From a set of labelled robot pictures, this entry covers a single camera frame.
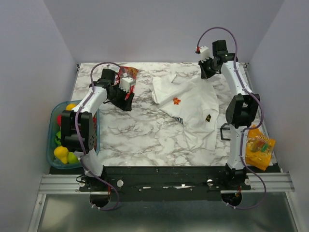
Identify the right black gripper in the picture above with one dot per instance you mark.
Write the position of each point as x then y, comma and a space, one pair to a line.
204, 74

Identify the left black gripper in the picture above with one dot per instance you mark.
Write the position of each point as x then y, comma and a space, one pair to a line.
126, 105

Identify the white garment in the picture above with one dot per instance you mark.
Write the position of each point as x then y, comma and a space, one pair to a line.
198, 99

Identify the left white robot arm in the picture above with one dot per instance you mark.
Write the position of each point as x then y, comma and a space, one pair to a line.
77, 125

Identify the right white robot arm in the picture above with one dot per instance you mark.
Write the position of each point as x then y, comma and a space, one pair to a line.
241, 111

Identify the red snack bag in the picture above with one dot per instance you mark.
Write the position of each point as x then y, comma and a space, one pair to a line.
124, 72

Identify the purple toy grapes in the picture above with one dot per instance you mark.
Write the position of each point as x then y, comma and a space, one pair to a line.
95, 130

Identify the yellow toy lemon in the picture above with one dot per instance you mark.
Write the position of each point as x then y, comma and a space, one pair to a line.
71, 106

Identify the yellow black square pin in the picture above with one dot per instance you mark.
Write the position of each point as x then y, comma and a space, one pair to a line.
208, 118

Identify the red toy apple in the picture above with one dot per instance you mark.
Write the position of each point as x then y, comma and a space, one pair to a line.
58, 120

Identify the green toy watermelon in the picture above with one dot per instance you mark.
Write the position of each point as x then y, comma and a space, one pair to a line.
58, 138

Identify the green toy lime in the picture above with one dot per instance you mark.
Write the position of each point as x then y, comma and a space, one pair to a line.
72, 158

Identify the yellow toy pear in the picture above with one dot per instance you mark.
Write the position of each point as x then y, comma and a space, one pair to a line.
61, 153

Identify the teal plastic fruit bowl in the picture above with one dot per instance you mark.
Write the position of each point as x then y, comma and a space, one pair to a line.
54, 128

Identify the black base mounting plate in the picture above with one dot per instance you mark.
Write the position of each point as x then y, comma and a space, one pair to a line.
136, 184

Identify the yellow candy bag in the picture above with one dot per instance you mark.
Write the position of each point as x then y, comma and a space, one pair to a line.
259, 149

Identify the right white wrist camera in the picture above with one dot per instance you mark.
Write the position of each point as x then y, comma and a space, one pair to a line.
204, 53

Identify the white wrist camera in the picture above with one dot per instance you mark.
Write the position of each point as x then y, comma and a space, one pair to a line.
204, 53
126, 83

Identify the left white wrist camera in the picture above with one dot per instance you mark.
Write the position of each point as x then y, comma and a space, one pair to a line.
126, 83

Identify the black square frame box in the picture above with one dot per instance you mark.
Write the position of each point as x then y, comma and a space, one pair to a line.
225, 127

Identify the aluminium rail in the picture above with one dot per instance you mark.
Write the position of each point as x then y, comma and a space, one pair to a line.
67, 184

